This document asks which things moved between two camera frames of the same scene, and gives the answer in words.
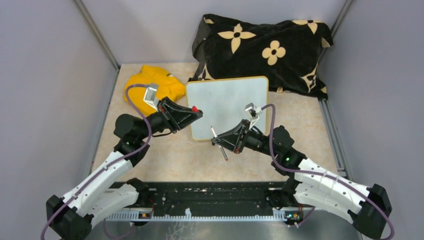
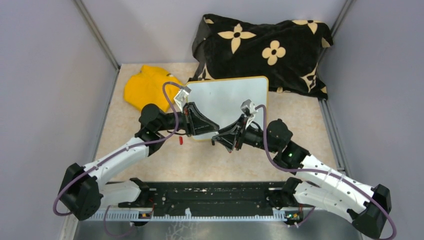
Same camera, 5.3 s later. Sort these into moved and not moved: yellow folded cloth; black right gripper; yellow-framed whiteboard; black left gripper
Moved: black left gripper
Not moved: yellow folded cloth; yellow-framed whiteboard; black right gripper
